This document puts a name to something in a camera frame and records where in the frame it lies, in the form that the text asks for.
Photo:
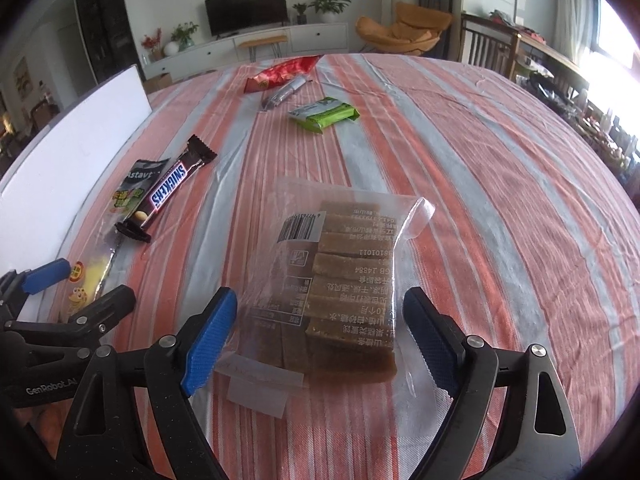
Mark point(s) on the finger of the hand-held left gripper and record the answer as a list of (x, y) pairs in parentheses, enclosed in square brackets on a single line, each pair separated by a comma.
[(45, 276), (107, 307)]

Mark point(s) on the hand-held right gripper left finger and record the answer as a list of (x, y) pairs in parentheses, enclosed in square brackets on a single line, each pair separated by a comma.
[(207, 345)]

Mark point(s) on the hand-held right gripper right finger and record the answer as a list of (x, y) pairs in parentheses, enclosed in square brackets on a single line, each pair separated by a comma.
[(432, 340)]

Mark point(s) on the clear yellow snack packet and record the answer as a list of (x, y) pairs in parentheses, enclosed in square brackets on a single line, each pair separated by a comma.
[(92, 270)]

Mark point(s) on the clear bag of brown strips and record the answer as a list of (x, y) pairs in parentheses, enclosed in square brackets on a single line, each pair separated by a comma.
[(340, 270)]

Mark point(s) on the silver stick packet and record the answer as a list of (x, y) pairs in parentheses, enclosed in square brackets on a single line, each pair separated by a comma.
[(287, 91)]

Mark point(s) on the red snack packet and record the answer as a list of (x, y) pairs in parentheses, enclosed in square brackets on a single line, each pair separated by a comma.
[(280, 74)]

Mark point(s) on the white bed board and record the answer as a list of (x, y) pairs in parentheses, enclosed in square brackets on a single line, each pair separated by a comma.
[(60, 160)]

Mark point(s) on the brown chocolate bar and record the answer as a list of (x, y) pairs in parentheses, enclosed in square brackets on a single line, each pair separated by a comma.
[(167, 187)]

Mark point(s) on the dark snack packet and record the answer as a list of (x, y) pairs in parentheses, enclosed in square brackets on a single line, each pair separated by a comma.
[(132, 172)]

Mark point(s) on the striped pink grey bed sheet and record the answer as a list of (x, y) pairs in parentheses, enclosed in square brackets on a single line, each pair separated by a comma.
[(475, 210)]

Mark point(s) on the red flower arrangement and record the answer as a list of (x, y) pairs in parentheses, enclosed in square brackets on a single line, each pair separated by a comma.
[(151, 42)]

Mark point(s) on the pale green wafer packet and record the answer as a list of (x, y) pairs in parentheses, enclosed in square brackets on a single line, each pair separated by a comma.
[(310, 108)]

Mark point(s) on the white round vase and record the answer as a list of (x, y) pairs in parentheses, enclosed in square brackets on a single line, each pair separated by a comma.
[(171, 49)]

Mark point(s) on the dark display cabinet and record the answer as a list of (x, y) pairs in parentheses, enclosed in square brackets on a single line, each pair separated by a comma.
[(105, 20)]

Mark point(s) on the cluster of jars and boxes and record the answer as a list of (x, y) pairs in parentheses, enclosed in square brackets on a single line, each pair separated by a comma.
[(600, 120)]

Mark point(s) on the green plant in glass vase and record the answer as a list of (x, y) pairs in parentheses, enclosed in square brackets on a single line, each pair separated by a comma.
[(184, 35)]

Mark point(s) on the wooden slatted cabinet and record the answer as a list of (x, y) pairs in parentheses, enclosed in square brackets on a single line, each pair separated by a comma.
[(487, 45)]

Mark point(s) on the wooden stool with metal legs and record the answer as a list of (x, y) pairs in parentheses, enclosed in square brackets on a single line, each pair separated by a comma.
[(262, 40)]

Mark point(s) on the orange lounge chair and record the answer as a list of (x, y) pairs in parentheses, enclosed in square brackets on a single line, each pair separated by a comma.
[(405, 30)]

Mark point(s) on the white TV cabinet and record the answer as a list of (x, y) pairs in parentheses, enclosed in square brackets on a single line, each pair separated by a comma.
[(320, 37)]

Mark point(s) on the black television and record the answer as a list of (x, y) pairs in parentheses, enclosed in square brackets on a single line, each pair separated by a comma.
[(247, 10)]

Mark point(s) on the small potted plant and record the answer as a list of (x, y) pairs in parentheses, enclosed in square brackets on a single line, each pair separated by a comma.
[(300, 12)]

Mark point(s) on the large potted green plant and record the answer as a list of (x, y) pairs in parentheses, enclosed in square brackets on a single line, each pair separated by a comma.
[(327, 5)]

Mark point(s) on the window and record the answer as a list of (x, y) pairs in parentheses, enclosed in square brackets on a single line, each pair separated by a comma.
[(617, 40)]

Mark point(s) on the white sheer curtain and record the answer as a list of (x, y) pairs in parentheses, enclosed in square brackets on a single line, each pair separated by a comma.
[(575, 5)]

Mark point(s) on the framed wall picture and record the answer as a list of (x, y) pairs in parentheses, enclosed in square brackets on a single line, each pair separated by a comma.
[(21, 77)]

